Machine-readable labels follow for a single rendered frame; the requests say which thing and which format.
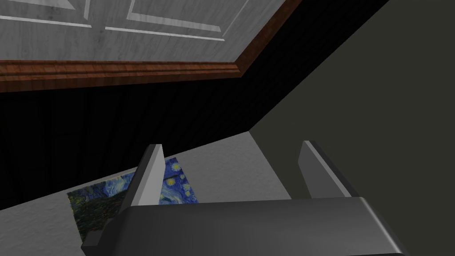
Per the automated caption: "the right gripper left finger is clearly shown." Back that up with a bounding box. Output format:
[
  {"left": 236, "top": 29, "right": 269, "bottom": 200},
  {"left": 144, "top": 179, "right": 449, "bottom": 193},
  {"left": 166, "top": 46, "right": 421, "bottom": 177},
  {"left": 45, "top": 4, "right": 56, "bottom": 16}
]
[{"left": 118, "top": 144, "right": 166, "bottom": 216}]

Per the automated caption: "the grey panelled door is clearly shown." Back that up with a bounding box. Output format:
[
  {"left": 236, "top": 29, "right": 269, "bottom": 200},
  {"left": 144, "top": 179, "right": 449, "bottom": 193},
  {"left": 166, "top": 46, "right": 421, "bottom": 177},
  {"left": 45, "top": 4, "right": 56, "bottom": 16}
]
[{"left": 0, "top": 0, "right": 287, "bottom": 63}]

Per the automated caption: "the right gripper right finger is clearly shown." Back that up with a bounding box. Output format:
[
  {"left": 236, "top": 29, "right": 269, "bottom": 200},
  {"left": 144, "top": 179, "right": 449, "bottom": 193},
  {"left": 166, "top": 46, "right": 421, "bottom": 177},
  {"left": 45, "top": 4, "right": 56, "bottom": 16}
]
[{"left": 298, "top": 140, "right": 360, "bottom": 200}]

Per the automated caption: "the blue starry night painting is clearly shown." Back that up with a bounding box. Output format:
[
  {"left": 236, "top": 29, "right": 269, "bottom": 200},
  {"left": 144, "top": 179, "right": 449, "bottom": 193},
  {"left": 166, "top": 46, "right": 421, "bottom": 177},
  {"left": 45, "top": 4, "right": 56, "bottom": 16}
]
[{"left": 67, "top": 156, "right": 200, "bottom": 243}]

